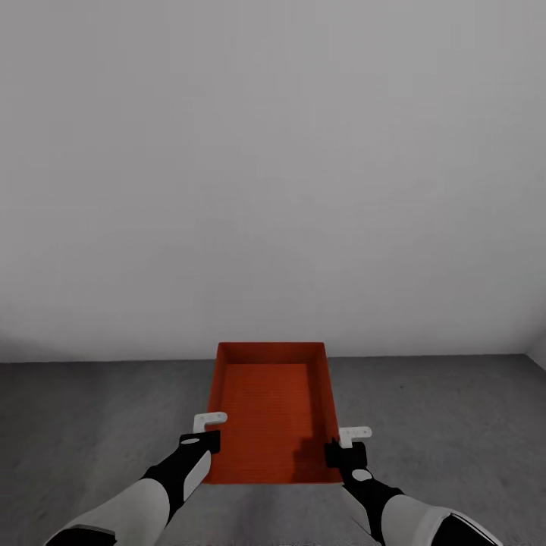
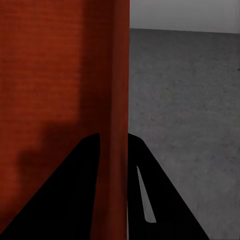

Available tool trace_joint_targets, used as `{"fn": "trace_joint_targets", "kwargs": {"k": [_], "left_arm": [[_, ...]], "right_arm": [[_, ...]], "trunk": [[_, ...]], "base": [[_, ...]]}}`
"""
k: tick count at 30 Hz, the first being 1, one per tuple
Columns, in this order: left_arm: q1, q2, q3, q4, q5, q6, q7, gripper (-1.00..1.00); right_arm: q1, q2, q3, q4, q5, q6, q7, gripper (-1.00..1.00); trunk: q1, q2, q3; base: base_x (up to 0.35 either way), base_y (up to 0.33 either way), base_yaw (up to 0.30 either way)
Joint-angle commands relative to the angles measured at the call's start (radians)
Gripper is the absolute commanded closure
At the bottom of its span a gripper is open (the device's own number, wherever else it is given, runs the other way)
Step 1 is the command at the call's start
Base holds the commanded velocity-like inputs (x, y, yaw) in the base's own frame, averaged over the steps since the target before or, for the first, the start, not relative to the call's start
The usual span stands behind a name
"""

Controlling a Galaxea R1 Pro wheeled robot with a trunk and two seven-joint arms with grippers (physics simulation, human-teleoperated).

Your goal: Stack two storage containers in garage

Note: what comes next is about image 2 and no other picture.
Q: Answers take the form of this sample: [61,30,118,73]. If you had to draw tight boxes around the storage box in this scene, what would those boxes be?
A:
[0,0,130,240]

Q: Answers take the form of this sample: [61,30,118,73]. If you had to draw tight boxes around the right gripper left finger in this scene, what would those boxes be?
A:
[0,133,100,240]

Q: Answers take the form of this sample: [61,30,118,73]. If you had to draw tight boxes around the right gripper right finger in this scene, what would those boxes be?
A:
[127,133,210,240]

